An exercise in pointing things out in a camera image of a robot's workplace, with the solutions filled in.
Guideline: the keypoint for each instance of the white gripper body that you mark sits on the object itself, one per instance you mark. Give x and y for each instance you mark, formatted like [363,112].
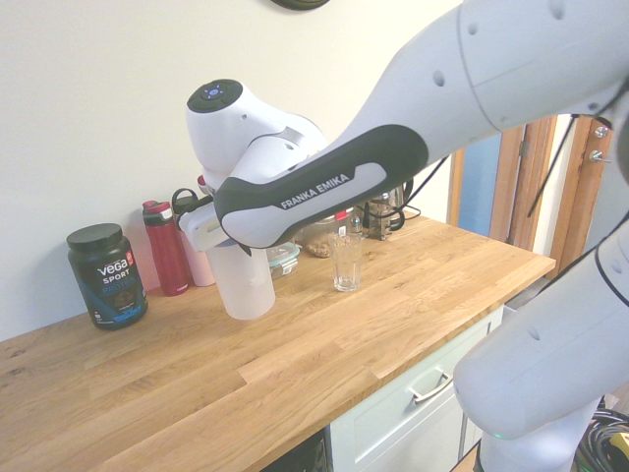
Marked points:
[204,228]

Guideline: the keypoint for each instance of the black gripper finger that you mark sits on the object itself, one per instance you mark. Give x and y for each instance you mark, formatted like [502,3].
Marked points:
[246,250]

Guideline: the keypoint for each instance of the translucent pitcher with blue lid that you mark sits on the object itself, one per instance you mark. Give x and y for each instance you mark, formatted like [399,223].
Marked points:
[245,290]

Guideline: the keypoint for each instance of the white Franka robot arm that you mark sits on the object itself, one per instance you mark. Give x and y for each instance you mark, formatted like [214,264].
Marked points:
[442,98]

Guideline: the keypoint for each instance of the red water bottle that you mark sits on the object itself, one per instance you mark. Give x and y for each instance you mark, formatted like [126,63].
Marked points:
[164,251]

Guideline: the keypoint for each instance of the pink bottle with black cap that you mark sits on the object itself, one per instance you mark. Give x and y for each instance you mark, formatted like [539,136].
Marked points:
[199,268]

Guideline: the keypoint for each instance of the glass container with teal lid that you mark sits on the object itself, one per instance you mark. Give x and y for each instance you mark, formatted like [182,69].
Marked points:
[285,260]

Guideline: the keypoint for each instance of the jar with white clip lid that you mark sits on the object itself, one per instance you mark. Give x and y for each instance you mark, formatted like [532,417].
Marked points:
[319,241]

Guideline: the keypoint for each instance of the clear drinking glass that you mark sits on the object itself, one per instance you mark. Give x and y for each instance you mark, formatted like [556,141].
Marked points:
[346,265]

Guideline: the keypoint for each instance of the black Vega protein tub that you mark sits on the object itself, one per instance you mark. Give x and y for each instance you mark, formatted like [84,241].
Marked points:
[109,280]

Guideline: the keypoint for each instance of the glass French press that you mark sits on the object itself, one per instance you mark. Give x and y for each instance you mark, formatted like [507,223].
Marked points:
[388,211]

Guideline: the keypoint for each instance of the pale green cabinet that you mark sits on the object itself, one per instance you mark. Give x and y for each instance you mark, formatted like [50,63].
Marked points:
[393,423]

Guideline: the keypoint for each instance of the yellow box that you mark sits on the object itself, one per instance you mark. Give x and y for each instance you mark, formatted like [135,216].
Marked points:
[619,445]

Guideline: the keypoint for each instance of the black round wall clock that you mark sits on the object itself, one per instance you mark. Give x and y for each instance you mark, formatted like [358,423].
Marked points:
[300,4]

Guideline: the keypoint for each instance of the wooden door frame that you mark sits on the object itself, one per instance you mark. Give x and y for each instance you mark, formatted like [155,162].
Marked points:
[526,196]

